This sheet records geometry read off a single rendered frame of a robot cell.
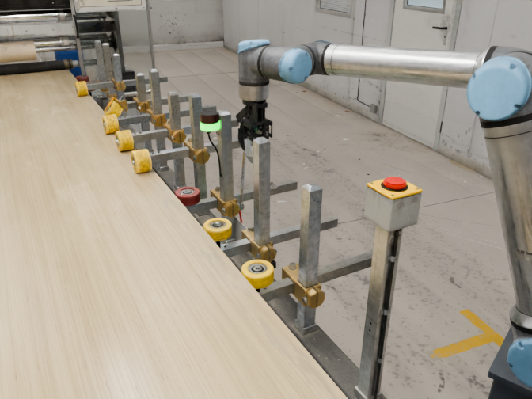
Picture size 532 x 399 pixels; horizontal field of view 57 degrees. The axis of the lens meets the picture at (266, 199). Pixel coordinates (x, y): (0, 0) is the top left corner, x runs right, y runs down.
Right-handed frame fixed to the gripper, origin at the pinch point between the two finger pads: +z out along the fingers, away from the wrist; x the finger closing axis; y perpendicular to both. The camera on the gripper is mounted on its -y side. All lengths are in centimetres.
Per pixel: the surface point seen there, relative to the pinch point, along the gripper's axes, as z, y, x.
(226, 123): -12.3, -1.6, -7.6
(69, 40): -8, -240, -20
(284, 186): 15.5, -5.8, 15.8
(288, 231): 18.3, 18.8, 3.1
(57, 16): -25, -236, -25
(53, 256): 11, 12, -63
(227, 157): -1.2, -1.6, -7.8
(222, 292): 11, 47, -31
